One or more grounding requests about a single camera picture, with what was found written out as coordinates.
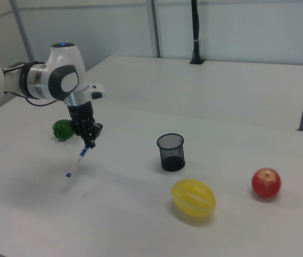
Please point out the green bell pepper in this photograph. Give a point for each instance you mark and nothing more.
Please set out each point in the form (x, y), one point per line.
(61, 129)

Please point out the white table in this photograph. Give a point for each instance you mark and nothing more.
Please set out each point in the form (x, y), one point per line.
(194, 88)

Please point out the yellow striped melon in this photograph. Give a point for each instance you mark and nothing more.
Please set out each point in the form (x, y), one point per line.
(193, 198)

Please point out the blue white marker pen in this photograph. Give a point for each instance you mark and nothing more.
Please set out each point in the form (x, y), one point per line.
(76, 162)

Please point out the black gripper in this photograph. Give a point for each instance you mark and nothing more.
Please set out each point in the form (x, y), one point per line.
(80, 113)

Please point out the black mesh pen cup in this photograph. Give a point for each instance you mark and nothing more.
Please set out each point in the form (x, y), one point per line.
(173, 162)

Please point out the red apple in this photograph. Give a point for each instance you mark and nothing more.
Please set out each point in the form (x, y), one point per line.
(266, 183)

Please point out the grey metal partition post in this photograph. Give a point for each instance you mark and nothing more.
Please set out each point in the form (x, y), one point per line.
(154, 26)
(23, 29)

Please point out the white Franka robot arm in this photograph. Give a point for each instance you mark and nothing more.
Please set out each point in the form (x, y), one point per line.
(60, 77)

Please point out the black pole with base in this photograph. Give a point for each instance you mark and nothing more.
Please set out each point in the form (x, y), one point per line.
(196, 26)

